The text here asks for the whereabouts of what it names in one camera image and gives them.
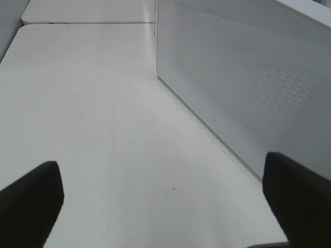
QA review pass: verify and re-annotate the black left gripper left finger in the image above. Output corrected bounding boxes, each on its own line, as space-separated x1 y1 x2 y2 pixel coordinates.
1 161 64 247

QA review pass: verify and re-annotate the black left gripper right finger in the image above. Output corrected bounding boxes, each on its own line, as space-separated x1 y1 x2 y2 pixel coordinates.
262 152 330 247

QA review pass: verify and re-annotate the white microwave door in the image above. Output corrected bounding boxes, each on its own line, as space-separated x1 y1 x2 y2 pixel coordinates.
156 1 330 178

